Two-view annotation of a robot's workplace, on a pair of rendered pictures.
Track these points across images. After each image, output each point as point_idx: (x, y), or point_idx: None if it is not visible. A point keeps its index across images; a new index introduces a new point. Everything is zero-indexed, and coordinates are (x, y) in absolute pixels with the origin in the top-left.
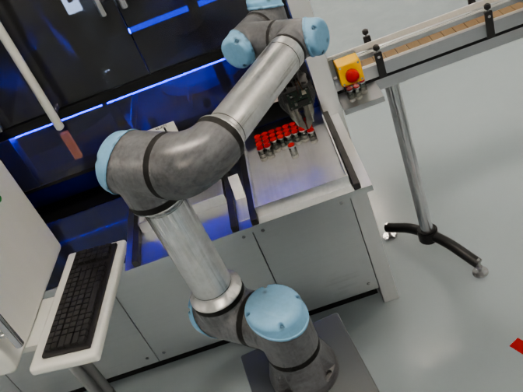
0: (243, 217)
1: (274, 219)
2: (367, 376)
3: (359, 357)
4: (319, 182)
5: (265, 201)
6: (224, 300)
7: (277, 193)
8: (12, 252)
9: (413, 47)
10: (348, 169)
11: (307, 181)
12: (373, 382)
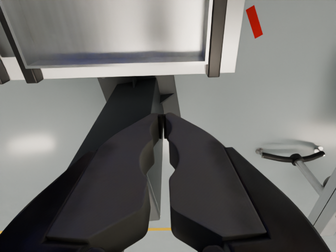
0: (8, 50)
1: (69, 77)
2: (155, 212)
3: (153, 202)
4: (152, 17)
5: (43, 20)
6: None
7: (65, 6)
8: None
9: None
10: (214, 26)
11: (129, 0)
12: (158, 215)
